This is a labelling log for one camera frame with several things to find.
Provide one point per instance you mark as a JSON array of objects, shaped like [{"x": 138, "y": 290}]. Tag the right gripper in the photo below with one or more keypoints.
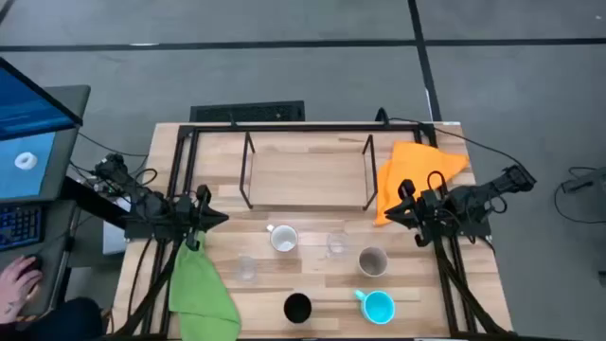
[{"x": 426, "y": 213}]

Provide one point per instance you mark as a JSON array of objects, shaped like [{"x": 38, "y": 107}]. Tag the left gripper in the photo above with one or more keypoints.
[{"x": 194, "y": 218}]

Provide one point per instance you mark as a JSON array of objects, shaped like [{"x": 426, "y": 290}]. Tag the beige cup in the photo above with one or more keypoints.
[{"x": 373, "y": 261}]

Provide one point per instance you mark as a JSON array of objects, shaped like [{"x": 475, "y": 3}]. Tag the clear glass cup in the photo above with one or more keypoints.
[
  {"x": 337, "y": 245},
  {"x": 246, "y": 269}
]

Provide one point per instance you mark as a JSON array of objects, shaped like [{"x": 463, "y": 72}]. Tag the white mug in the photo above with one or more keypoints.
[{"x": 284, "y": 237}]

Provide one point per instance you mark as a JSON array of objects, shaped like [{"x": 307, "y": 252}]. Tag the teal mug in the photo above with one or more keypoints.
[{"x": 378, "y": 308}]

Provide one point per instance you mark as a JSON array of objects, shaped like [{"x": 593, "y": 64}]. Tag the black cup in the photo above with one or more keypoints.
[{"x": 297, "y": 308}]

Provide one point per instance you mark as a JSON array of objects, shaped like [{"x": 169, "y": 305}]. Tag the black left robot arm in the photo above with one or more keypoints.
[{"x": 142, "y": 199}]

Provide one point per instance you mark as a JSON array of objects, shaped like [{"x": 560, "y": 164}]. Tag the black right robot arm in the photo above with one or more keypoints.
[{"x": 473, "y": 196}]

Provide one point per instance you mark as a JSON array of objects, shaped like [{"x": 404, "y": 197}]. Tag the black metal wood shelf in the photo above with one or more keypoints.
[{"x": 308, "y": 175}]

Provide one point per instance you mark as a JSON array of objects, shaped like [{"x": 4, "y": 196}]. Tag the orange cloth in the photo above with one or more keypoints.
[{"x": 412, "y": 166}]

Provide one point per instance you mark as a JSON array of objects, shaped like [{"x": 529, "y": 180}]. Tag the green cloth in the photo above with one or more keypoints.
[{"x": 199, "y": 293}]

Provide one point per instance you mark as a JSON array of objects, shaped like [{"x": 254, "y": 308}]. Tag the white box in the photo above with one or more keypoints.
[{"x": 113, "y": 241}]

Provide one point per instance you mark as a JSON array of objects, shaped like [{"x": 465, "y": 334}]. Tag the black floor vent grille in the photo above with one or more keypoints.
[{"x": 246, "y": 112}]

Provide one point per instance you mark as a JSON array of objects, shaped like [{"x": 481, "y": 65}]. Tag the laptop computer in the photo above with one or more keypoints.
[{"x": 71, "y": 102}]

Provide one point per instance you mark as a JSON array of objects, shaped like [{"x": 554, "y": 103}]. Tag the person's leg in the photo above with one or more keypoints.
[{"x": 61, "y": 322}]

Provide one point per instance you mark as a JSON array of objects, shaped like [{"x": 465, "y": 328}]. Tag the black computer mouse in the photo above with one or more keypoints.
[{"x": 32, "y": 263}]

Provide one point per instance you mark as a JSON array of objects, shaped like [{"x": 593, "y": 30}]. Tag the grey power adapter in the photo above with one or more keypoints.
[{"x": 584, "y": 182}]

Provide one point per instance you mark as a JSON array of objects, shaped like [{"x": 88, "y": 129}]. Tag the grey laptop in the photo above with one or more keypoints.
[{"x": 28, "y": 180}]

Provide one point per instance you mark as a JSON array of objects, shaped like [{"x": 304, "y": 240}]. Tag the person's hand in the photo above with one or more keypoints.
[{"x": 16, "y": 289}]

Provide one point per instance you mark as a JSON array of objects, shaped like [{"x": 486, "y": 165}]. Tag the black framed monitor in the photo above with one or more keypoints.
[{"x": 23, "y": 104}]

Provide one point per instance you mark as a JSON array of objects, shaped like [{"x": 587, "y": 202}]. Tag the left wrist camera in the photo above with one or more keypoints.
[{"x": 204, "y": 193}]

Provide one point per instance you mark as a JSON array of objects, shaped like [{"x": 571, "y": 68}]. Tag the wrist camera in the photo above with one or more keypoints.
[
  {"x": 204, "y": 193},
  {"x": 407, "y": 188}
]

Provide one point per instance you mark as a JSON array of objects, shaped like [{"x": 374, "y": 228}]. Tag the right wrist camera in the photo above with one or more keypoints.
[{"x": 407, "y": 188}]

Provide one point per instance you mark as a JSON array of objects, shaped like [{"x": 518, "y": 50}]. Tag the black frame clip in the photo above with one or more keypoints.
[
  {"x": 382, "y": 116},
  {"x": 232, "y": 122}
]

